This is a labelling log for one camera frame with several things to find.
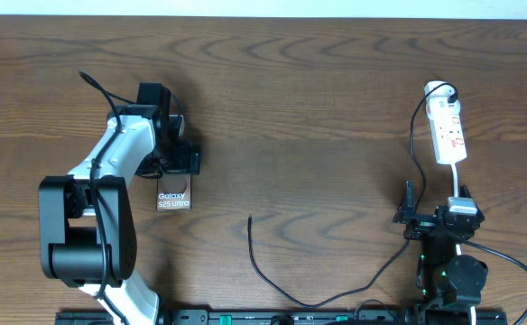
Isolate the black charging cable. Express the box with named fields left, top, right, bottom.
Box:
left=246, top=81, right=459, bottom=310

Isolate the bronze Galaxy smartphone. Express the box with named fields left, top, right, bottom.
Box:
left=156, top=174, right=192, bottom=211

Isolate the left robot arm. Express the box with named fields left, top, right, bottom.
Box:
left=38, top=83, right=201, bottom=324

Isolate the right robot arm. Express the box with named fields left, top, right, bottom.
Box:
left=393, top=181, right=488, bottom=324

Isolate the white USB charger adapter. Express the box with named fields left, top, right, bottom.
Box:
left=424, top=80, right=461, bottom=116

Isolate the white power strip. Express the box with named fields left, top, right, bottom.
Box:
left=426, top=99, right=467, bottom=165

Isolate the white power strip cord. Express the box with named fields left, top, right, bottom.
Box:
left=450, top=162, right=477, bottom=325

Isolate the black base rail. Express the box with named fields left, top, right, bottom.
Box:
left=55, top=308, right=508, bottom=325

